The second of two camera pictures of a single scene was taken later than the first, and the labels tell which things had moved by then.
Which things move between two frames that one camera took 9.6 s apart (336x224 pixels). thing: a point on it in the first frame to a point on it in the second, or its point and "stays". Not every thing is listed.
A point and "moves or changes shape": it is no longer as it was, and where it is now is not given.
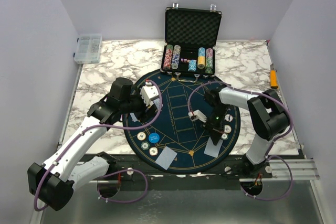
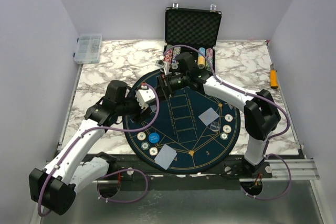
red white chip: x=153 y=151 stays
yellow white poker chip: x=227 y=128 stays
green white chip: x=145 y=145 stays
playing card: x=212 y=150 moves or changes shape
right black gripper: x=216 y=131 to x=164 y=86
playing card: x=166 y=158 stays
